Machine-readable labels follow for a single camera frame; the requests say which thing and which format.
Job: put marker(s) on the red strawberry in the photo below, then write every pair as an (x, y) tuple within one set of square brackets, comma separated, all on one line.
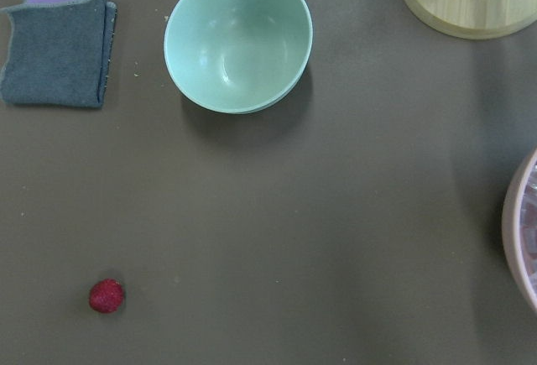
[(106, 296)]

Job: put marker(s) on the grey folded cloth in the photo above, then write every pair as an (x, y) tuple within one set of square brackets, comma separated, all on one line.
[(59, 52)]

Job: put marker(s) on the pink ice bucket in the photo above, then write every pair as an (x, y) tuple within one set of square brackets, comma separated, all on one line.
[(519, 228)]

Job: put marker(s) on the green bowl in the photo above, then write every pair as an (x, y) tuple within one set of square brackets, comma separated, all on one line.
[(237, 56)]

